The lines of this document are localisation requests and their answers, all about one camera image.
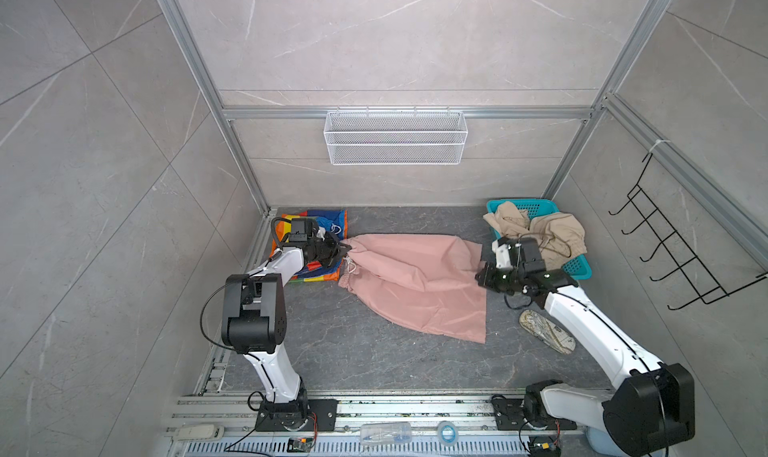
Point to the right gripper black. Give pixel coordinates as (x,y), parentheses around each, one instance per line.
(489,270)

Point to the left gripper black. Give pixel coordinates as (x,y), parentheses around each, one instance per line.
(338,249)

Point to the rainbow striped shorts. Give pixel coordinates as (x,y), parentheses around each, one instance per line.
(333,222)

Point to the teal plastic laundry basket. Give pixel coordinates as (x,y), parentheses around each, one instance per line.
(578,268)

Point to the pink shorts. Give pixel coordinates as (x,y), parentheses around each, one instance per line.
(423,282)

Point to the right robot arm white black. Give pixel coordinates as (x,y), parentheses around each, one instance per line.
(651,405)

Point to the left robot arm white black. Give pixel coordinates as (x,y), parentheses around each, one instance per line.
(255,321)

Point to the folded patterned beige shorts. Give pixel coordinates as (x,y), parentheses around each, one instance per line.
(548,332)

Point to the small circuit board right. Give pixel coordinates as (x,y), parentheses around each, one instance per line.
(541,446)

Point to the small circuit board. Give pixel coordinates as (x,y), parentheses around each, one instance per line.
(541,446)
(300,444)

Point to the clear tape roll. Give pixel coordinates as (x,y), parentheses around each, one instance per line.
(447,433)

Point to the clear plastic bottle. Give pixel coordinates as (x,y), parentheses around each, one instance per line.
(388,433)

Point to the small circuit board left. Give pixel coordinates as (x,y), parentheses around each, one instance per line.
(300,444)

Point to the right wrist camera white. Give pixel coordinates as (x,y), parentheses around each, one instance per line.
(501,250)

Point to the white wire mesh wall basket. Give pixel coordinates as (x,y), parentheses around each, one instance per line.
(395,137)

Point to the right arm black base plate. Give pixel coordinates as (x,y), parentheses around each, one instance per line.
(510,414)

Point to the black wire hook rack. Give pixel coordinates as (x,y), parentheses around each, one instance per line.
(686,261)

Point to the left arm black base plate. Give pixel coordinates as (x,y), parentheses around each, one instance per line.
(297,415)

